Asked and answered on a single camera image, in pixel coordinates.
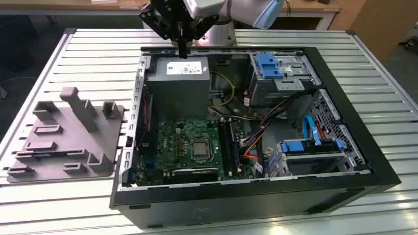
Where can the green motherboard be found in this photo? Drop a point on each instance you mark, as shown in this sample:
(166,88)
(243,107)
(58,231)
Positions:
(170,137)

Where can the wooden cabinet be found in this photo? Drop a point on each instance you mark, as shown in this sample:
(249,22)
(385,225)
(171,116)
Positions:
(375,24)

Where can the silver disk bay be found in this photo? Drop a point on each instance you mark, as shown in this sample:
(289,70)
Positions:
(342,160)

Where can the white paper box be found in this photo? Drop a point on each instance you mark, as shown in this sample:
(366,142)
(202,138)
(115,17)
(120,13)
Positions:
(104,1)

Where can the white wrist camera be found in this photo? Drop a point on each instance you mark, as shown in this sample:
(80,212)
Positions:
(202,8)

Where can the grey parts rack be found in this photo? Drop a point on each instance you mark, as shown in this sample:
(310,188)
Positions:
(66,139)

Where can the blue drive latch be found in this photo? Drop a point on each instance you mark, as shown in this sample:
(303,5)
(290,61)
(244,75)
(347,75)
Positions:
(267,68)

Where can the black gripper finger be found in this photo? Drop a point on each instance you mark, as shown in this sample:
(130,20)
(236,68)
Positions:
(170,34)
(195,33)

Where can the black open PC case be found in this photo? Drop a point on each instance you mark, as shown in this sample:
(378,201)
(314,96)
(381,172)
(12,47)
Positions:
(228,208)

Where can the wooden desk white legs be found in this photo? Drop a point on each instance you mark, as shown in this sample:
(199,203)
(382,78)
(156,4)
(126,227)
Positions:
(82,7)

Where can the black chair base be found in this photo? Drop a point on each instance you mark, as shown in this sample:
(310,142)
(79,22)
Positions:
(409,44)

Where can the silver drive cage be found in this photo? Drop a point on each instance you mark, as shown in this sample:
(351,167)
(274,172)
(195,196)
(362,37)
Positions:
(290,85)

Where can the black CPU socket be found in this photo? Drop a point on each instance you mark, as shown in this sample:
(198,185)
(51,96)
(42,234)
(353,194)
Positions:
(199,139)

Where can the hard disk in blue carrier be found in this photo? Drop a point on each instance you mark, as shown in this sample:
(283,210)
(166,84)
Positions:
(295,147)

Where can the black graphics card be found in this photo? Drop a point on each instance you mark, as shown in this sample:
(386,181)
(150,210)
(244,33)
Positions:
(195,172)

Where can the silver CPU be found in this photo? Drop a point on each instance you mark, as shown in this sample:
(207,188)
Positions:
(199,149)

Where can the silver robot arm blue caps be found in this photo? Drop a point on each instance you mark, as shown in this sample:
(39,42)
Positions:
(222,31)

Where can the grey power supply unit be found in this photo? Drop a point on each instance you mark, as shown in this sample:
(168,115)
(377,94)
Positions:
(179,98)

